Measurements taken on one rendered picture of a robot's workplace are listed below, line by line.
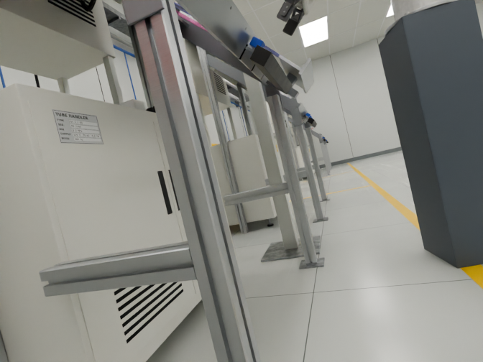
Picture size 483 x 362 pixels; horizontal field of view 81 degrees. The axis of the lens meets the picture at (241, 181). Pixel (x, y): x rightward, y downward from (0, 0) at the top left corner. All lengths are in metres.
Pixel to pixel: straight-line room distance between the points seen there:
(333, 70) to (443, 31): 7.76
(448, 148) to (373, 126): 7.58
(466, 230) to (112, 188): 0.90
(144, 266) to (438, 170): 0.78
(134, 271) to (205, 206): 0.15
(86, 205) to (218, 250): 0.33
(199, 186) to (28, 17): 0.95
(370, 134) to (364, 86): 1.29
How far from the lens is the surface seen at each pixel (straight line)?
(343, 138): 8.43
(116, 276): 0.43
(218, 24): 0.64
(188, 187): 0.34
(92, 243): 0.60
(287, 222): 1.29
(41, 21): 1.22
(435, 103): 0.94
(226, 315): 0.37
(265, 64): 0.70
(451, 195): 0.95
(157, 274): 0.39
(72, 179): 0.59
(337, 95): 8.56
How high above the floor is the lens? 0.39
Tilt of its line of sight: 1 degrees down
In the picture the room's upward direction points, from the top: 13 degrees counter-clockwise
